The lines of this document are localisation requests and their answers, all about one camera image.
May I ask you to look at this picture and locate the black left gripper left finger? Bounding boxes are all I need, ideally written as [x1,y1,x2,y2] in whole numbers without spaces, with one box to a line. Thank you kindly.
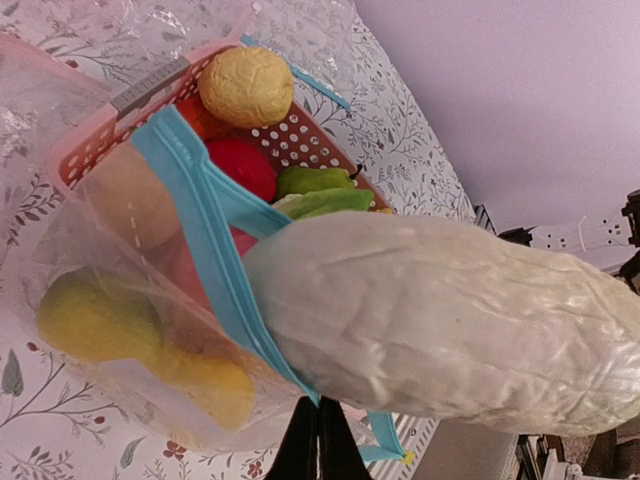
[264,397,319,480]

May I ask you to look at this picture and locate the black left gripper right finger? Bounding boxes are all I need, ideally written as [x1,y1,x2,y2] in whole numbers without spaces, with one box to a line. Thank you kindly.
[319,397,372,480]

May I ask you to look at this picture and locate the white toy napa cabbage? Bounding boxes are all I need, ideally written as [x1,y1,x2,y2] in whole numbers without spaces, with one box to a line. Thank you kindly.
[243,211,639,436]

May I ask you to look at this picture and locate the yellow green toy mango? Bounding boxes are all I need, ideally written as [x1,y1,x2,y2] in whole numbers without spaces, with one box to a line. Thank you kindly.
[37,267,164,364]

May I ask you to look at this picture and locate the yellow toy lemon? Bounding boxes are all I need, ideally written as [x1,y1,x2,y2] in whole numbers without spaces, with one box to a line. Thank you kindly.
[158,346,256,431]

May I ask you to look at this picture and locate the clear zip top bag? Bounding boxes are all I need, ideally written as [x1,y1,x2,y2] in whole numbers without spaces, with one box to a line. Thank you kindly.
[24,106,320,453]

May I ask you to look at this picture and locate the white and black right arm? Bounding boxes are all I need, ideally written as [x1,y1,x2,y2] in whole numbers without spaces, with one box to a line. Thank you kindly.
[498,190,639,295]

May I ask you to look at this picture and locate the green toy pear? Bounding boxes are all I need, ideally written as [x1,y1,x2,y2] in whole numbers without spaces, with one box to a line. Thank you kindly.
[276,164,363,200]

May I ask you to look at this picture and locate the red toy fruit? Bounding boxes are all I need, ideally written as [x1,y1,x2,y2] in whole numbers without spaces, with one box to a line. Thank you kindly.
[206,138,276,203]

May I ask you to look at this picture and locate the pink perforated plastic basket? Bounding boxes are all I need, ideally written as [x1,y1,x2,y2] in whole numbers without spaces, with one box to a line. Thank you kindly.
[47,42,396,311]

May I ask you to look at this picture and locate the pale yellow toy apple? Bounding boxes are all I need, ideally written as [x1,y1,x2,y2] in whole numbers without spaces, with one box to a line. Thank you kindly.
[198,47,294,129]

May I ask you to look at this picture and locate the floral patterned table mat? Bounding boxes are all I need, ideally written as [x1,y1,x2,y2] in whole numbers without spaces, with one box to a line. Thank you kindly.
[1,20,475,479]

